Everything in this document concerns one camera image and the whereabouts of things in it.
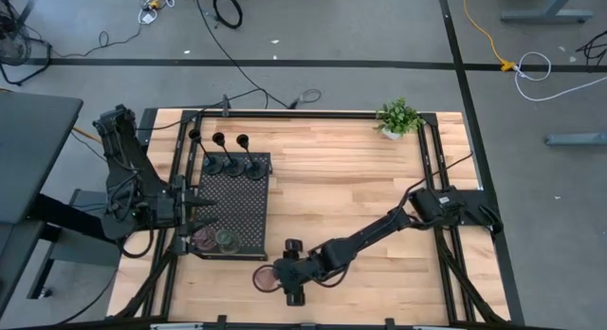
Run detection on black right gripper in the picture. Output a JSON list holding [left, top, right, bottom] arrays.
[[258, 238, 327, 307]]

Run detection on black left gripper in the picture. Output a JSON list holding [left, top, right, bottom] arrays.
[[156, 175, 221, 255]]

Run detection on pink ribbed glass candle holder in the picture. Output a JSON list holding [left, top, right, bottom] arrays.
[[251, 264, 285, 294], [193, 225, 219, 252]]

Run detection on green ribbed glass candle holder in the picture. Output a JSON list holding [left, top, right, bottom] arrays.
[[215, 229, 242, 255]]

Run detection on tall black candlestick holder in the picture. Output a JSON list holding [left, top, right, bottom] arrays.
[[235, 133, 269, 181], [188, 128, 225, 176], [212, 132, 247, 178]]

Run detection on black perforated metal shelf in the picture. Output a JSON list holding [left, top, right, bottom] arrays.
[[188, 152, 271, 262]]

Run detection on dark grey desk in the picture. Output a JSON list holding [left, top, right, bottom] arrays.
[[0, 89, 128, 317]]

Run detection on small green potted plant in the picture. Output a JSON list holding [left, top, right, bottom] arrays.
[[372, 97, 426, 142]]

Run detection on grey table foot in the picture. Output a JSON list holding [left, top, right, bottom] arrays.
[[543, 133, 607, 147]]

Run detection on grey table leg base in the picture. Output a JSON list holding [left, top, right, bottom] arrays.
[[501, 0, 595, 24]]

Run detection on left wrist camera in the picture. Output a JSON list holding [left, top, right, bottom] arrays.
[[156, 195, 177, 218]]

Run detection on orange cable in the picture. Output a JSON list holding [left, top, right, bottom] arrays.
[[71, 125, 103, 145]]

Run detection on black aluminium table frame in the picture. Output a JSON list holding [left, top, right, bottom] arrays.
[[113, 106, 511, 330]]

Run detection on grey cable loop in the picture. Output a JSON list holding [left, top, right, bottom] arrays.
[[287, 87, 323, 110]]

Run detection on long black floor cable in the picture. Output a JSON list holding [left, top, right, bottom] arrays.
[[192, 0, 291, 109]]

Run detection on coiled black cable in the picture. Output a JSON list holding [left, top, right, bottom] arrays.
[[212, 0, 244, 30]]

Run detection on yellow extension cable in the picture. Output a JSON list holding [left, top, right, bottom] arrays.
[[463, 0, 517, 73]]

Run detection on white floor cable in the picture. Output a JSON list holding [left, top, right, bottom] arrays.
[[514, 51, 607, 102]]

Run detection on black cable bundle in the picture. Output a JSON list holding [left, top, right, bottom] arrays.
[[576, 29, 607, 68]]

